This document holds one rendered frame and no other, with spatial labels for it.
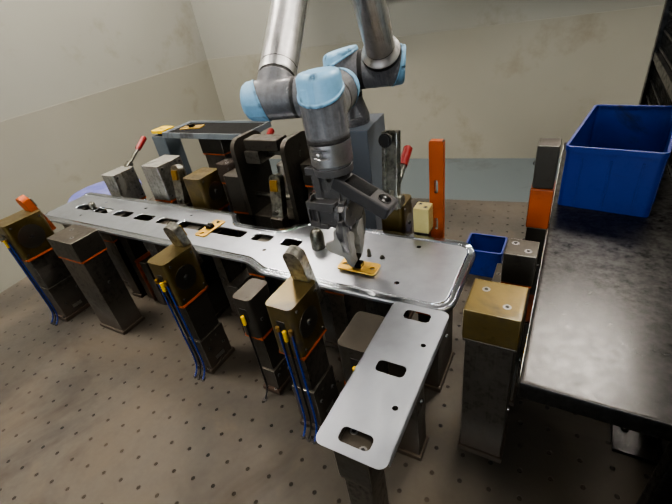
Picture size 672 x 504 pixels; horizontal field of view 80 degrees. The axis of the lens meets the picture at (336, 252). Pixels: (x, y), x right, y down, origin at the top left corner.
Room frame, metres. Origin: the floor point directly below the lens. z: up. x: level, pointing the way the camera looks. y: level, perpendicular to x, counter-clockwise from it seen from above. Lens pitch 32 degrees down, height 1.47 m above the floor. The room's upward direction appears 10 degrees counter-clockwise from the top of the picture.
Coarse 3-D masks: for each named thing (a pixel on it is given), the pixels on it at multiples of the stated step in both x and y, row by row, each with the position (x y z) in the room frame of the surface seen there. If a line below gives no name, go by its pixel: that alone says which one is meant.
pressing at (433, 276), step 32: (64, 224) 1.19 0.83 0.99; (96, 224) 1.12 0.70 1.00; (128, 224) 1.08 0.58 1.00; (160, 224) 1.04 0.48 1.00; (224, 224) 0.97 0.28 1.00; (224, 256) 0.81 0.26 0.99; (256, 256) 0.78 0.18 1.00; (320, 256) 0.73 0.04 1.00; (384, 256) 0.69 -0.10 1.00; (416, 256) 0.67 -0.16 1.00; (448, 256) 0.65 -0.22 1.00; (320, 288) 0.63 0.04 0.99; (352, 288) 0.61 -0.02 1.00; (384, 288) 0.59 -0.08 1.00; (416, 288) 0.57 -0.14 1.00; (448, 288) 0.56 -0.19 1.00
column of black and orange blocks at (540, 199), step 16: (544, 144) 0.66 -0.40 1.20; (560, 144) 0.65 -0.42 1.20; (544, 160) 0.65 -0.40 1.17; (544, 176) 0.65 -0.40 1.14; (544, 192) 0.65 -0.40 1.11; (528, 208) 0.66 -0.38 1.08; (544, 208) 0.64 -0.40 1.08; (528, 224) 0.66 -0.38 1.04; (544, 224) 0.64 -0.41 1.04; (528, 240) 0.66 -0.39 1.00; (544, 240) 0.64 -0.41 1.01; (528, 304) 0.65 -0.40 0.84; (528, 320) 0.65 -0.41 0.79
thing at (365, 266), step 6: (342, 264) 0.68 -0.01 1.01; (348, 264) 0.67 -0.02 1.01; (360, 264) 0.65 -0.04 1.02; (366, 264) 0.66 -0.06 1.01; (372, 264) 0.66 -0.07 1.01; (378, 264) 0.66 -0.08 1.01; (348, 270) 0.66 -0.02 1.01; (354, 270) 0.65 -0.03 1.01; (360, 270) 0.65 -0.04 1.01; (366, 270) 0.64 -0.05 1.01; (372, 270) 0.64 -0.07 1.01
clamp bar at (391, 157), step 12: (384, 132) 0.84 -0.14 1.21; (396, 132) 0.82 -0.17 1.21; (384, 144) 0.81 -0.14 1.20; (396, 144) 0.82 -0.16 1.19; (384, 156) 0.83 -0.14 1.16; (396, 156) 0.82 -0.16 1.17; (384, 168) 0.83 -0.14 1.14; (396, 168) 0.81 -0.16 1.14; (384, 180) 0.82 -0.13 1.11; (396, 180) 0.81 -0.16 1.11; (396, 192) 0.81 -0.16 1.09
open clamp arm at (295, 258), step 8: (288, 248) 0.59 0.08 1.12; (296, 248) 0.59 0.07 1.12; (288, 256) 0.58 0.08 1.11; (296, 256) 0.57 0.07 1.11; (304, 256) 0.59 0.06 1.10; (288, 264) 0.59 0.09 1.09; (296, 264) 0.58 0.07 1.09; (304, 264) 0.58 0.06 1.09; (296, 272) 0.59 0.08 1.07; (304, 272) 0.58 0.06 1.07; (312, 272) 0.60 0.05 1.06; (304, 280) 0.59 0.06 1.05; (320, 296) 0.60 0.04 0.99
